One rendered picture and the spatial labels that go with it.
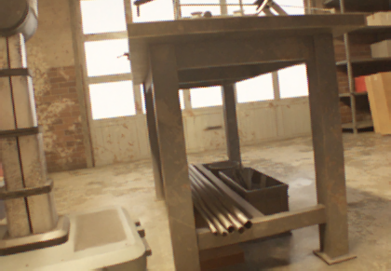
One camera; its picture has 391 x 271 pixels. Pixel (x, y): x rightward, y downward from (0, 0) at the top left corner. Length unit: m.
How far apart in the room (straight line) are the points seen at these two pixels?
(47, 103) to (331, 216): 3.68
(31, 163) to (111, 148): 3.25
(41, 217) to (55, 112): 3.26
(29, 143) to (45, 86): 3.28
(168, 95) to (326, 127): 0.57
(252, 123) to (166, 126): 3.60
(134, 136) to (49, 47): 1.56
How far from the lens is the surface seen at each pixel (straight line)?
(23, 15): 1.06
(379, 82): 4.47
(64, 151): 4.28
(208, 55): 1.04
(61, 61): 4.30
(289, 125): 4.77
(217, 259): 1.29
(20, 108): 1.07
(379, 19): 5.25
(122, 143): 4.26
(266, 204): 1.44
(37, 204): 1.07
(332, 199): 1.23
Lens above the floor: 0.63
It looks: 3 degrees down
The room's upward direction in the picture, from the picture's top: 6 degrees counter-clockwise
